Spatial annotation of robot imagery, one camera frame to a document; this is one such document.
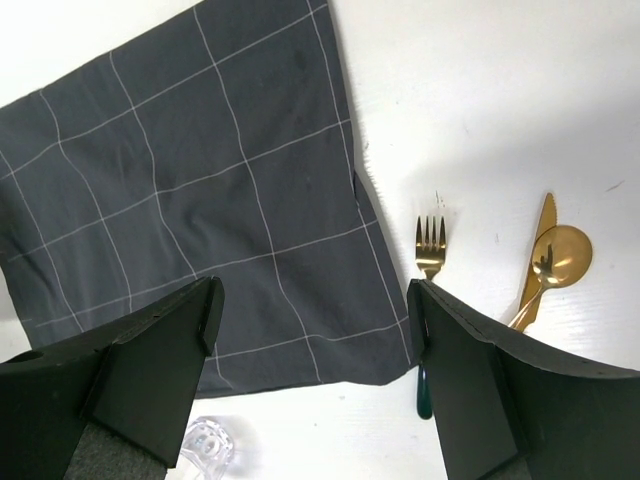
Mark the gold spoon green handle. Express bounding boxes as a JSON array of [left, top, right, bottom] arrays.
[[509, 225, 593, 332]]

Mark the dark checked cloth napkin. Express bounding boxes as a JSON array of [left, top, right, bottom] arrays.
[[1, 1, 420, 397]]

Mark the clear plastic cup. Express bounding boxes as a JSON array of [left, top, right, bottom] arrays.
[[173, 417, 235, 479]]

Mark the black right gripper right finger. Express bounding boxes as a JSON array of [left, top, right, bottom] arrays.
[[407, 280, 639, 479]]

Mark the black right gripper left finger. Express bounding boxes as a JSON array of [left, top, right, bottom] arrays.
[[1, 277, 225, 479]]

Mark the gold fork green handle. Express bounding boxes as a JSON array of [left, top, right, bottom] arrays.
[[415, 216, 447, 420]]

